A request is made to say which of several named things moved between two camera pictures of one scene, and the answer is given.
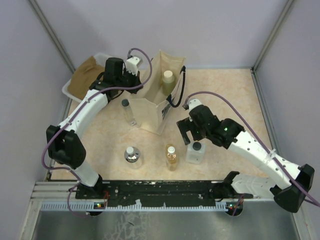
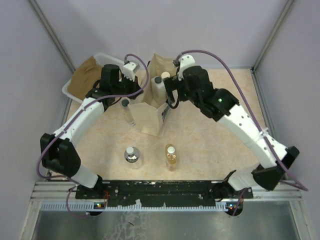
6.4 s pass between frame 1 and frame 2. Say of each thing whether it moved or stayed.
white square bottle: moved
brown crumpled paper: stayed
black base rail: stayed
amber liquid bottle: stayed
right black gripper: moved
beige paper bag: moved
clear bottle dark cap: stayed
